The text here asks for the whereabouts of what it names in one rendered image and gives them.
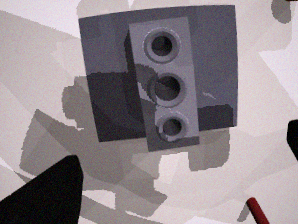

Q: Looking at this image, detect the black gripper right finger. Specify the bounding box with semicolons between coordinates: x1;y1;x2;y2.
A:
286;119;298;160

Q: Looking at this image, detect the red peg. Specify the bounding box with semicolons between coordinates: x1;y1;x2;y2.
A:
246;197;269;224

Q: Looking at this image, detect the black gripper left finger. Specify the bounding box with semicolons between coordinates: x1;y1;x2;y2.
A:
0;155;84;224

